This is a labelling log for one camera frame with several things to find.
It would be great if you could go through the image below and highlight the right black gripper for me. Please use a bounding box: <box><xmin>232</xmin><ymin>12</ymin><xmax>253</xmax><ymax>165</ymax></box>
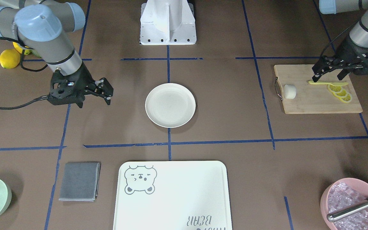
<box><xmin>47</xmin><ymin>62</ymin><xmax>114</xmax><ymax>108</ymax></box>

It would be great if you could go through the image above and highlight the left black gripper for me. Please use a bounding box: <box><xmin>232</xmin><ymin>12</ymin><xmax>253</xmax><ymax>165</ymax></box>
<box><xmin>311</xmin><ymin>36</ymin><xmax>368</xmax><ymax>82</ymax></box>

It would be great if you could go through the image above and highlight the cream round plate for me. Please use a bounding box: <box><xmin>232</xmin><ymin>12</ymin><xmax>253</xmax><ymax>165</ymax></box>
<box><xmin>145</xmin><ymin>83</ymin><xmax>196</xmax><ymax>128</ymax></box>

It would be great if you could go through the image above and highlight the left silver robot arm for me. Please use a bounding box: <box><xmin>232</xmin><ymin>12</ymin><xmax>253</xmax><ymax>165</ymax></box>
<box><xmin>312</xmin><ymin>0</ymin><xmax>368</xmax><ymax>82</ymax></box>

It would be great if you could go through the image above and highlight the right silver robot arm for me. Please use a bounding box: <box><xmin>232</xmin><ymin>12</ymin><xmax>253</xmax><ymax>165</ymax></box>
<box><xmin>0</xmin><ymin>0</ymin><xmax>113</xmax><ymax>110</ymax></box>

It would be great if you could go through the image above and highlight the white steamed bun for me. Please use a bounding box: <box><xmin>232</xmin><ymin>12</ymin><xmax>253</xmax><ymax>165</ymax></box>
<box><xmin>283</xmin><ymin>84</ymin><xmax>297</xmax><ymax>99</ymax></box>

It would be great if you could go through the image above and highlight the white bear tray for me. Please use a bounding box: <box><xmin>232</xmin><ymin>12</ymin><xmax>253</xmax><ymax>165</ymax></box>
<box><xmin>113</xmin><ymin>160</ymin><xmax>233</xmax><ymax>230</ymax></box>

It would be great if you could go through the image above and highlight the yellow plastic knife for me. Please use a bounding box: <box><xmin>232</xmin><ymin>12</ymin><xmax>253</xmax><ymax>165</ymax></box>
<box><xmin>308</xmin><ymin>80</ymin><xmax>349</xmax><ymax>87</ymax></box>

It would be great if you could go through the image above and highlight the lemon slice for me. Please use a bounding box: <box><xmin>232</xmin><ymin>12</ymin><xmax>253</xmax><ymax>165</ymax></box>
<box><xmin>327</xmin><ymin>84</ymin><xmax>343</xmax><ymax>94</ymax></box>
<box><xmin>332</xmin><ymin>89</ymin><xmax>349</xmax><ymax>98</ymax></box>
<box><xmin>338</xmin><ymin>93</ymin><xmax>353</xmax><ymax>103</ymax></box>

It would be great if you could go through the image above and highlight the bamboo cutting board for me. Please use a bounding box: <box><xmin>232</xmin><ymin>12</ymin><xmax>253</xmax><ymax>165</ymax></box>
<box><xmin>274</xmin><ymin>64</ymin><xmax>363</xmax><ymax>114</ymax></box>

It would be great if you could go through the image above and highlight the green avocado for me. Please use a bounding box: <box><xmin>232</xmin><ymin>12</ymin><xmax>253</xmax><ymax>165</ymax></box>
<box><xmin>31</xmin><ymin>49</ymin><xmax>42</xmax><ymax>58</ymax></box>

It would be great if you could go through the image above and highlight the yellow lemon near avocado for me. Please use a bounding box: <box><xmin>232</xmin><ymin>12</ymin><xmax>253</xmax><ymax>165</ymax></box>
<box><xmin>12</xmin><ymin>42</ymin><xmax>32</xmax><ymax>55</ymax></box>

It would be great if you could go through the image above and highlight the grey folded cloth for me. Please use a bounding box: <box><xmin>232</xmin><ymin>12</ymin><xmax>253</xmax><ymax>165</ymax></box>
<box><xmin>59</xmin><ymin>162</ymin><xmax>101</xmax><ymax>202</ymax></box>

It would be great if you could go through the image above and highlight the yellow lemon front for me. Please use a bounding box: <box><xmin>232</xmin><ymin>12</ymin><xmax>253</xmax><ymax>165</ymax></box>
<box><xmin>0</xmin><ymin>49</ymin><xmax>21</xmax><ymax>69</ymax></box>

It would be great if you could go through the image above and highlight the pink bowl with ice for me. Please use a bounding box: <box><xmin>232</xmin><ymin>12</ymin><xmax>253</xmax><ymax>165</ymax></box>
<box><xmin>320</xmin><ymin>178</ymin><xmax>368</xmax><ymax>230</ymax></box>

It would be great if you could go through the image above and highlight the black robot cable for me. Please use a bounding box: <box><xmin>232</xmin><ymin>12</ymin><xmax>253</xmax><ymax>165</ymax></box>
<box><xmin>0</xmin><ymin>36</ymin><xmax>51</xmax><ymax>110</ymax></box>

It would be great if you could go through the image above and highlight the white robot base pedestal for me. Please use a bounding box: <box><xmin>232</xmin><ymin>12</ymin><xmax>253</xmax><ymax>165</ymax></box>
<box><xmin>139</xmin><ymin>0</ymin><xmax>197</xmax><ymax>45</ymax></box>

